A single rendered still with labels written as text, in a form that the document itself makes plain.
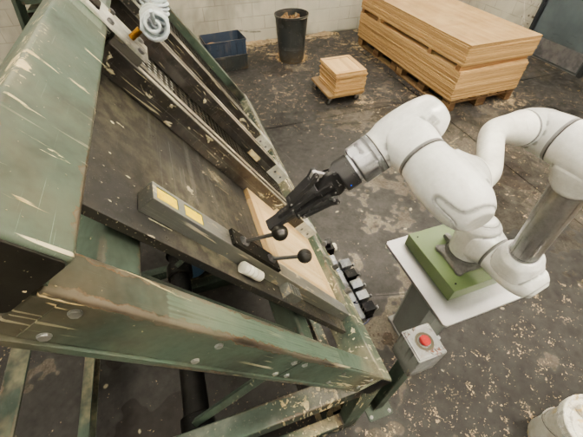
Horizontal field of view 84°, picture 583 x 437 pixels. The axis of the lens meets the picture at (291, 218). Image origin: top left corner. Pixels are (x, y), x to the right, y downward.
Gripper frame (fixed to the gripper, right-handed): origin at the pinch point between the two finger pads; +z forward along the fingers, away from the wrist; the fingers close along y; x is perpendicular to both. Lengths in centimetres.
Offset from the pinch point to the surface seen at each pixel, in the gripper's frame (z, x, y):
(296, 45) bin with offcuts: -66, -440, -192
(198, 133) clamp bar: 11.3, -40.6, 7.7
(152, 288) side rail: 11.0, 22.2, 28.1
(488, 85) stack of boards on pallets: -221, -244, -290
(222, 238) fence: 12.0, 1.5, 7.2
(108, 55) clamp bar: 12, -41, 37
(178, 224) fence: 14.2, 1.7, 18.0
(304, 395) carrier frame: 39, 21, -65
